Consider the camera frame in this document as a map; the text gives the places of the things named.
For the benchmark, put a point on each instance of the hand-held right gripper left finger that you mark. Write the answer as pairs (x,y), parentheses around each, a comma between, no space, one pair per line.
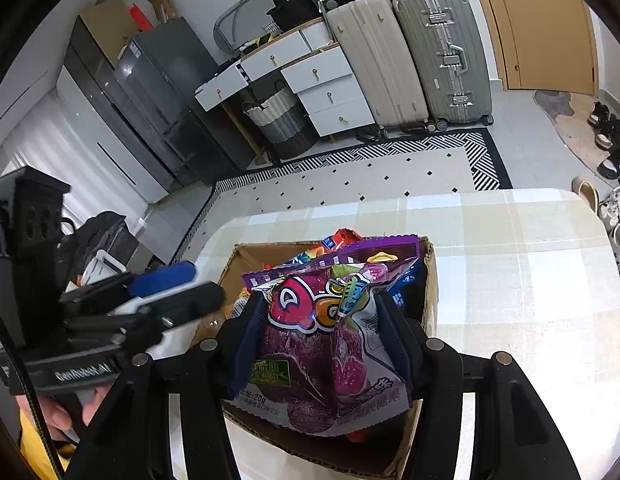
(247,355)

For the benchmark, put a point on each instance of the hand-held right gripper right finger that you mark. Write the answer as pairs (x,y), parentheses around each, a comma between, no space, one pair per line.
(395,345)

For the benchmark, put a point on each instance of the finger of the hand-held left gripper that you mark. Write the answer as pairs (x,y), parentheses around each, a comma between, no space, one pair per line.
(189,301)
(162,277)

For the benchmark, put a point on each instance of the purple candy packet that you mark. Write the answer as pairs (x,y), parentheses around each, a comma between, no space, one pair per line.
(320,350)

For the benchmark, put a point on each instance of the brown cardboard box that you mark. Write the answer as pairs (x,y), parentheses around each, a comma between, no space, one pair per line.
(315,455)

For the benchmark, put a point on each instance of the person's left forearm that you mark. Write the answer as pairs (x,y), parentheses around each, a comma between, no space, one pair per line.
(32,447)

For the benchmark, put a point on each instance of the person's left hand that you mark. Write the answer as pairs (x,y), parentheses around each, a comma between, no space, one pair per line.
(54,415)

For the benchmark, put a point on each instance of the white appliance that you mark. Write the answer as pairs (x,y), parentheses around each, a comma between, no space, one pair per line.
(104,267)

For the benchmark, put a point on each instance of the blue cookie packet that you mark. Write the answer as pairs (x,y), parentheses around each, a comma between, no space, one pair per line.
(407,285)

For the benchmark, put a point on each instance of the black jacket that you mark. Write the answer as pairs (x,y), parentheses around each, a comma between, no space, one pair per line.
(99,240)

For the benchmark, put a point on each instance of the white curtain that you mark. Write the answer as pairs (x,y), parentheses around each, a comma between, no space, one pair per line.
(39,145)

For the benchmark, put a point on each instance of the red packet blue label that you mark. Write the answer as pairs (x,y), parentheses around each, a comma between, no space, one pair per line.
(340,240)

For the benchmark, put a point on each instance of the black white patterned rug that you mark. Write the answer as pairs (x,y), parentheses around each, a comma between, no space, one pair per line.
(390,170)

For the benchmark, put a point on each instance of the grey refrigerator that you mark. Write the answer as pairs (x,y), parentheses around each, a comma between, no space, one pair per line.
(174,90)

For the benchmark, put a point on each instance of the woven laundry basket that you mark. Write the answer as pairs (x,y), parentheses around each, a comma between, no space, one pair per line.
(280,125)

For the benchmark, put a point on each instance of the dark glass cabinet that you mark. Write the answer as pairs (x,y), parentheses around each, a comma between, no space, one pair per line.
(99,75)

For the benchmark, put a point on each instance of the large flat cardboard box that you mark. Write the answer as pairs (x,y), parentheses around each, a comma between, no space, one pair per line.
(107,30)

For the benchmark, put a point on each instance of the beige slippers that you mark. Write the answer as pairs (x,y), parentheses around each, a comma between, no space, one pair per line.
(586,195)

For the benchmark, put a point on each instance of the white desk with drawers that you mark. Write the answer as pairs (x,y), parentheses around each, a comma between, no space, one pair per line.
(330,95)

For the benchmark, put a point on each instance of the red paper bag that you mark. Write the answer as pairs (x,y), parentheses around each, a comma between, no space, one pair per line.
(140,17)

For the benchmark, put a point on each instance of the pile of shoes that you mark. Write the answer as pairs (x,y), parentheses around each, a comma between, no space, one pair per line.
(615,200)

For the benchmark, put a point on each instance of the white plastic basket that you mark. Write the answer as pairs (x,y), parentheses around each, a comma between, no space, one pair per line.
(271,29)

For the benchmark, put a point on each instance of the brown cardboard piece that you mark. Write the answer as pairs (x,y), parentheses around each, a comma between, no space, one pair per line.
(162,5)

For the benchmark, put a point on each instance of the grey door mat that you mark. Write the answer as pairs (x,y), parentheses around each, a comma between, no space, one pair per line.
(565,120)

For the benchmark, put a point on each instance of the beige suitcase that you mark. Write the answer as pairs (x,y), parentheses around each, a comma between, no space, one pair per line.
(375,60)

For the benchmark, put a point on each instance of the black storage box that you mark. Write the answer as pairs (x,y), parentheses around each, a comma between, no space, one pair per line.
(295,12)

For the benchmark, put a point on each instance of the silver suitcase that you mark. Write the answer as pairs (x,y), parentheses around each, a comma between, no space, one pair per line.
(440,50)

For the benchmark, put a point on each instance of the wooden door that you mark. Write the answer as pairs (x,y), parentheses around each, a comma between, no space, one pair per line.
(540,25)

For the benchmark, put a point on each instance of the grey curved metal frame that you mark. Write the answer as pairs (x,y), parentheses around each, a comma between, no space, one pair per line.
(222,20)

